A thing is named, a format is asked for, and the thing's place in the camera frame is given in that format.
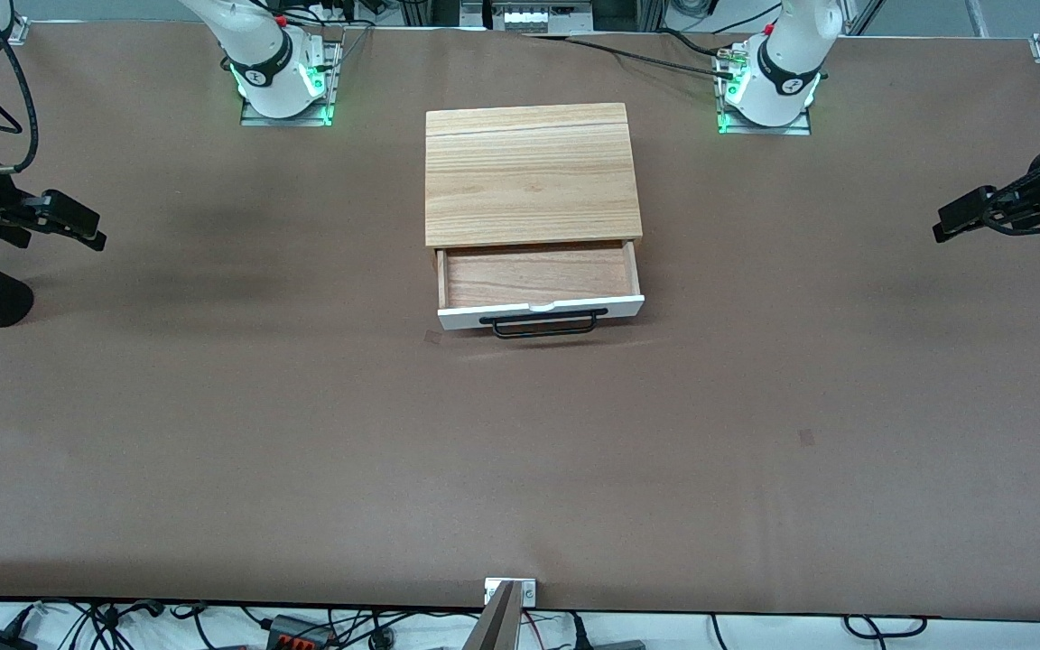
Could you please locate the wooden drawer cabinet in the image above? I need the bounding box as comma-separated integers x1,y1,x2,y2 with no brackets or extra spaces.
424,102,646,254

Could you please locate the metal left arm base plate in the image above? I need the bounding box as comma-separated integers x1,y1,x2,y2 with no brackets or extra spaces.
716,45,814,136

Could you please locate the short black table cable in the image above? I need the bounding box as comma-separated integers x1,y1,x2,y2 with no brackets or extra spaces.
655,30,724,57

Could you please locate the white drawer with black handle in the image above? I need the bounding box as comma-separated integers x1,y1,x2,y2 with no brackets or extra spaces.
434,239,646,340

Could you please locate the white power strip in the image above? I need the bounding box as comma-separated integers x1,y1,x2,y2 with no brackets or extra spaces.
491,0,595,34

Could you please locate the looped black floor cable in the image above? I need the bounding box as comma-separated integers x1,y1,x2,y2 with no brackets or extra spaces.
843,616,929,640

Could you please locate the aluminium camera post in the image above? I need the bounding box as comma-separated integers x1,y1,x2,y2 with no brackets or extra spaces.
461,580,521,650

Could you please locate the black and orange connector box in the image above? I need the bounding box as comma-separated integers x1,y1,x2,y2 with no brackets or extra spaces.
267,614,338,650

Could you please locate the silver mounting bracket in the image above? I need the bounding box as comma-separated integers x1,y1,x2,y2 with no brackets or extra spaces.
484,578,537,608

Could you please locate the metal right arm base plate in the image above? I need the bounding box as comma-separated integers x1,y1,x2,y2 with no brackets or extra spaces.
240,41,338,127

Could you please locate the long black table cable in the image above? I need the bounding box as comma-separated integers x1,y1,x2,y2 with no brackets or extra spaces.
520,32,738,80

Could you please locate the brown table mat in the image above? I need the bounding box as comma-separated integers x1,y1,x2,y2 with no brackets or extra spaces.
0,20,1040,624

